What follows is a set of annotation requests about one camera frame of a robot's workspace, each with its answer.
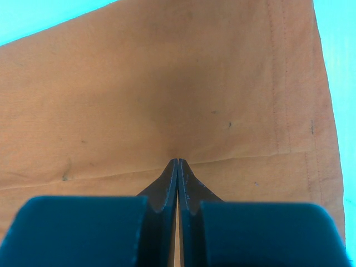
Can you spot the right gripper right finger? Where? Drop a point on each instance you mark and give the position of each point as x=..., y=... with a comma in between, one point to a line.
x=218, y=233

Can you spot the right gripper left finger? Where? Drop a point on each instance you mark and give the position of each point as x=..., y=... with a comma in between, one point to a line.
x=96, y=230

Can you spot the orange t shirt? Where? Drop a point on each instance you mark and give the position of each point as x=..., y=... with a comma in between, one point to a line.
x=99, y=105

